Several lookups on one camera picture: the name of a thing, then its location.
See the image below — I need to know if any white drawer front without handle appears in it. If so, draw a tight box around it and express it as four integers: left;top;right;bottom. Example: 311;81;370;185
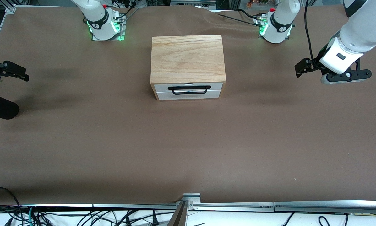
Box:
156;90;222;101

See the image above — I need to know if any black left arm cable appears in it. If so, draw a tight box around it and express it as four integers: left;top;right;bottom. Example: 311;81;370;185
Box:
304;0;321;68

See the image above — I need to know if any black looping floor cable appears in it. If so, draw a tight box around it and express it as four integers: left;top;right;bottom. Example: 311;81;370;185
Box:
0;187;21;208

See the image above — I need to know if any aluminium corner bracket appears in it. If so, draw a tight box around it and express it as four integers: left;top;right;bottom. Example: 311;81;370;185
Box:
178;193;201;211

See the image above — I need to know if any thin black cable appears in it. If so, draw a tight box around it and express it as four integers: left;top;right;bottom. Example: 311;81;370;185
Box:
281;213;296;226

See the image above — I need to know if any black cable on table cover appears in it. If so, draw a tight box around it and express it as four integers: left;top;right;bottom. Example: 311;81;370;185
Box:
208;9;264;25

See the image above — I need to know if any aluminium upright post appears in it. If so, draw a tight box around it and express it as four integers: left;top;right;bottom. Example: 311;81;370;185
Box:
167;201;189;226

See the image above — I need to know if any brown table cover sheet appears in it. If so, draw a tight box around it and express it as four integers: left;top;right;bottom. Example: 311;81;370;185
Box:
0;5;376;206

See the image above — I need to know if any long aluminium frame rail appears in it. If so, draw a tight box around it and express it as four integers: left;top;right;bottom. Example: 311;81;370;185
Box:
274;200;376;214

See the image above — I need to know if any orange background item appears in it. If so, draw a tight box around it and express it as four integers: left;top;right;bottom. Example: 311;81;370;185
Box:
246;0;270;9

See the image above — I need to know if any aluminium background frame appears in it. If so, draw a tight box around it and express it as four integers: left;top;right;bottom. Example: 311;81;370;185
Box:
144;0;217;10

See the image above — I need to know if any black metal drawer handle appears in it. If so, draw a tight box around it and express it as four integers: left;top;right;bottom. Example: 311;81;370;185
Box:
168;85;212;95

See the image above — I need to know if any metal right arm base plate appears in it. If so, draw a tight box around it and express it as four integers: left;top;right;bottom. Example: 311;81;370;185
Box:
91;14;126;41

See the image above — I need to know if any wooden drawer cabinet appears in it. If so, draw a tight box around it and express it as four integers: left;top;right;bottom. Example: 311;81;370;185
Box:
150;35;226;101

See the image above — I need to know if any black cable at arm base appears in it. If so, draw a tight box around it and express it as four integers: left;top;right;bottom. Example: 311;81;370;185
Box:
112;0;139;22

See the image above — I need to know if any tangled black cable bundle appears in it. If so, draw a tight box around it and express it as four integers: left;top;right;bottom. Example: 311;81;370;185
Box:
0;206;176;226

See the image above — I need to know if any slanted aluminium frame bar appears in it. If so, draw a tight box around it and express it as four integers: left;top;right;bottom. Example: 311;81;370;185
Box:
0;4;17;54

